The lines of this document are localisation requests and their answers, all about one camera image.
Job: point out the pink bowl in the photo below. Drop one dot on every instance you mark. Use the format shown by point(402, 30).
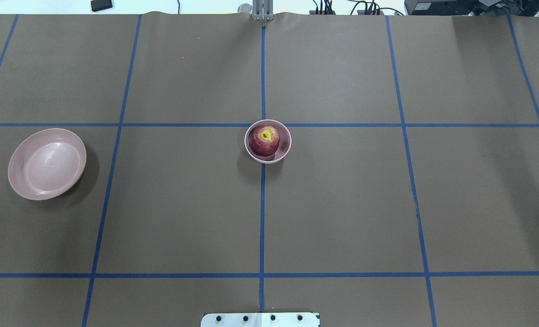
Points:
point(284, 145)

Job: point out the small black square device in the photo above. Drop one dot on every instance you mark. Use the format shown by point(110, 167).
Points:
point(99, 5)

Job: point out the brown paper table mat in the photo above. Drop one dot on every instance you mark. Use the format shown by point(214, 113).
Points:
point(409, 196)

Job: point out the red apple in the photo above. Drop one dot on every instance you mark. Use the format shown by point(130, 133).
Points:
point(264, 141)

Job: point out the pink plate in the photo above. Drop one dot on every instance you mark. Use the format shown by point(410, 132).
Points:
point(47, 164)

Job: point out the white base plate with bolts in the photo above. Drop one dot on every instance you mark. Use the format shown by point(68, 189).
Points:
point(261, 319)

